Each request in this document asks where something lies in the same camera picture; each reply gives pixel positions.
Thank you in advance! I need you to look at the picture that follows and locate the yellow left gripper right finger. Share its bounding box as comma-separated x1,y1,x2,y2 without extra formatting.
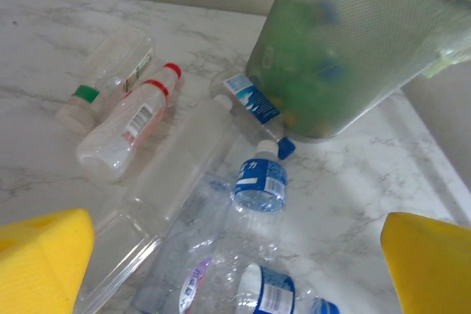
380,212,471,314

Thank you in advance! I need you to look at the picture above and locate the frosted long clear bottle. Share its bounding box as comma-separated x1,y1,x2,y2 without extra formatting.
124,93,236,226

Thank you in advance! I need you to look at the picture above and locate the dark blue label bottle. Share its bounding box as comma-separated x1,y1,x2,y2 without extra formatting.
235,263,341,314

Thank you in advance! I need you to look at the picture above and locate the crushed bottle purple label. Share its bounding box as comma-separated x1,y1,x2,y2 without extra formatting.
130,174,244,314

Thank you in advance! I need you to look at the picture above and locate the grey mesh waste bin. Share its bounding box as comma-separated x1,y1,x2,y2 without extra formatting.
244,0,471,144

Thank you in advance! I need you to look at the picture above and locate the blue label bottle white cap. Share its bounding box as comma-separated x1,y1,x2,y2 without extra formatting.
224,139,291,256

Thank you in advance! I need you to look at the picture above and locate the large clear square bottle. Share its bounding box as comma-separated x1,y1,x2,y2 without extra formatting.
75,213,166,313

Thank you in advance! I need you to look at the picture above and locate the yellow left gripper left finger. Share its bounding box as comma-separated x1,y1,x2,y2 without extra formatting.
0,207,96,314

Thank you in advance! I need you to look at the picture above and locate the clear square bottle green cap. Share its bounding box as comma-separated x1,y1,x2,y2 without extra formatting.
54,29,155,135

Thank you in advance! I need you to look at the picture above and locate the clear bottle red cap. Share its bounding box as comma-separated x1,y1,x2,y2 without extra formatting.
75,63,183,185

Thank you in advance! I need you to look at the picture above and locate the green bottle yellow cap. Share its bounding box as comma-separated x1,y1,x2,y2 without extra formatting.
253,0,332,127

